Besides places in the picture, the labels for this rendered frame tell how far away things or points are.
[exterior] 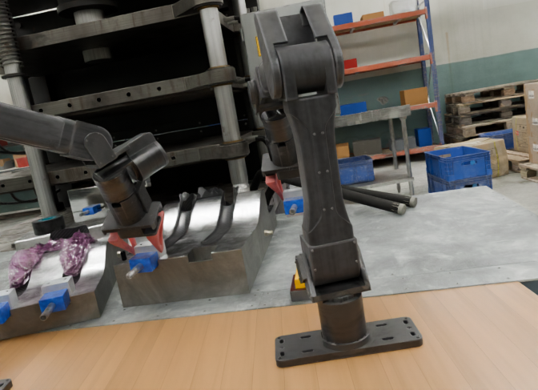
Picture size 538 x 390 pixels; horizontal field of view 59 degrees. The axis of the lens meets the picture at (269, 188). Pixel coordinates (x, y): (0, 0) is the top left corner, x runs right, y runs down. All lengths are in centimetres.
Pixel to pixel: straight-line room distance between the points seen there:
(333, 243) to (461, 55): 732
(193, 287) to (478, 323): 51
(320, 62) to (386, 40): 709
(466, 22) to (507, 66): 91
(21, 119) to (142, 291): 40
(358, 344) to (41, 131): 56
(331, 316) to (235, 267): 30
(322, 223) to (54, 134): 44
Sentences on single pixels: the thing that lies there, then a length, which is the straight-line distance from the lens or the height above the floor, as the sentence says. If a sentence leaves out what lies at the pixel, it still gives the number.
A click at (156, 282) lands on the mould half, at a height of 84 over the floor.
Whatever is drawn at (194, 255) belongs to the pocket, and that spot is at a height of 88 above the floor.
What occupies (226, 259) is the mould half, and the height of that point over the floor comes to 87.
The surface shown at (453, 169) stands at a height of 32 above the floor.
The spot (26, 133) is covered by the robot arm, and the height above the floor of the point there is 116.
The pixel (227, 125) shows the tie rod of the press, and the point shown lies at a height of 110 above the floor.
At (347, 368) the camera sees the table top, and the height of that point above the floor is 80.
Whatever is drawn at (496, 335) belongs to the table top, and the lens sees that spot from 72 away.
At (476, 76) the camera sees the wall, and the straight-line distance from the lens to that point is 795.
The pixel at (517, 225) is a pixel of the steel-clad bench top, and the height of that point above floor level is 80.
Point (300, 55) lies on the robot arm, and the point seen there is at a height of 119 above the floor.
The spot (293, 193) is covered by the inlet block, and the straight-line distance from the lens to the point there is 99.
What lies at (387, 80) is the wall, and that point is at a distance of 765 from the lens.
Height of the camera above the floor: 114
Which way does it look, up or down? 10 degrees down
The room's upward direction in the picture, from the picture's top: 10 degrees counter-clockwise
